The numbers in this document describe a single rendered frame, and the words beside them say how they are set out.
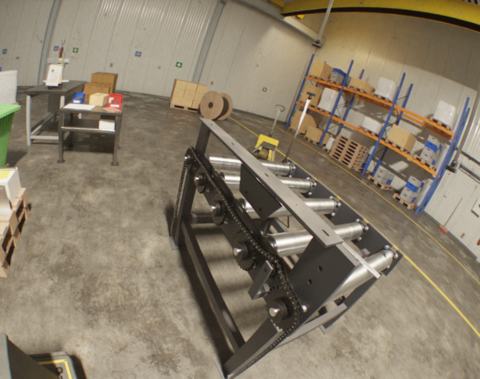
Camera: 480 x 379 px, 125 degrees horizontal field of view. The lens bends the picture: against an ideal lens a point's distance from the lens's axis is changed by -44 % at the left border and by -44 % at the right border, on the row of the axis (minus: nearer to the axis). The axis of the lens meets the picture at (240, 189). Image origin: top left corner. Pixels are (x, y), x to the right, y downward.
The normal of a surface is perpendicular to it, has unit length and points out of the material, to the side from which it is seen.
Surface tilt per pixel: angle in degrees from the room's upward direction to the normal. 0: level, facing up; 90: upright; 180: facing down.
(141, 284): 0
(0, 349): 0
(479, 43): 90
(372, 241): 90
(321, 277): 90
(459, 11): 90
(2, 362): 0
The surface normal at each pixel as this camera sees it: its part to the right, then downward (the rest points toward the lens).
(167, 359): 0.30, -0.85
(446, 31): -0.85, -0.04
